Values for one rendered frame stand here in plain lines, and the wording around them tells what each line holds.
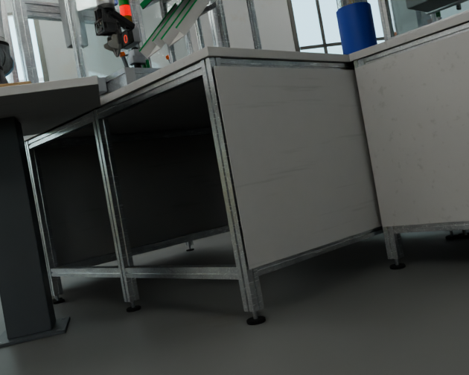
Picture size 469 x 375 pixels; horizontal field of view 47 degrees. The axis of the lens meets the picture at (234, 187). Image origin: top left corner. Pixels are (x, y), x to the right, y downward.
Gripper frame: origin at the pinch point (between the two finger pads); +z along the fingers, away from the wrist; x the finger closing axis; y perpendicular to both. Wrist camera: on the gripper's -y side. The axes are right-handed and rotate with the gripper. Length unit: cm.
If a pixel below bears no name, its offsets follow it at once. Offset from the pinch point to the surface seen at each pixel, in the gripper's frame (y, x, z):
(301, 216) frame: -12, 75, 78
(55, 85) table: 48, 35, 23
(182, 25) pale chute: 2.7, 48.0, 4.1
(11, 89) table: 60, 28, 22
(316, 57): -35, 75, 22
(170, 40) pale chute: -0.3, 35.7, 5.4
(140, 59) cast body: -8.9, 2.3, 2.8
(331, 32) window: -396, -165, -90
